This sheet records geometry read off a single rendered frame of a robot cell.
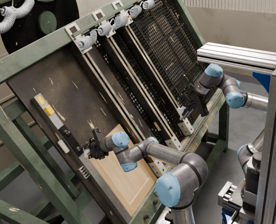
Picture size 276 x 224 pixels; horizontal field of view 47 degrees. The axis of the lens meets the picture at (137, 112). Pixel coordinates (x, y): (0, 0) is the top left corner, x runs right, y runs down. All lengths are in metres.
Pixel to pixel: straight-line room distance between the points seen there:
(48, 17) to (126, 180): 1.37
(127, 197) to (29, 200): 1.85
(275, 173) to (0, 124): 1.26
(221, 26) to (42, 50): 3.62
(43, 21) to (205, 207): 2.22
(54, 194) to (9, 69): 0.69
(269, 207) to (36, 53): 1.39
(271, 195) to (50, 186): 1.07
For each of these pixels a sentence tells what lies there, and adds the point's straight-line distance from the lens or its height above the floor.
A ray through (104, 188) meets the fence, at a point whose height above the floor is 1.14.
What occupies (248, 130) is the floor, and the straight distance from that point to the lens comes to 4.24.
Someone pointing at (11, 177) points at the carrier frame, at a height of 0.74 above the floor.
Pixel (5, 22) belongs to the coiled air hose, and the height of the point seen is 1.99.
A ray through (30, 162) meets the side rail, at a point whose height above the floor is 1.50.
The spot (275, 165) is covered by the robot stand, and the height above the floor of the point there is 1.66.
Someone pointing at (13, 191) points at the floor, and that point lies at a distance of 3.98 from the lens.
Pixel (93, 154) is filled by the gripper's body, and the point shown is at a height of 1.50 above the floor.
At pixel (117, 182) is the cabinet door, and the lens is 2.08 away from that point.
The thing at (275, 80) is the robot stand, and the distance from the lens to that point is 1.11.
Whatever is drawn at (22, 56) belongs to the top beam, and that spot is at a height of 1.94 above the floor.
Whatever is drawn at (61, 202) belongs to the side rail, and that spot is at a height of 1.26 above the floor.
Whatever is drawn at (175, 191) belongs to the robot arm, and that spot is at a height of 1.65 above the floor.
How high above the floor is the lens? 2.54
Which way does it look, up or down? 33 degrees down
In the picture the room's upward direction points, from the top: 8 degrees counter-clockwise
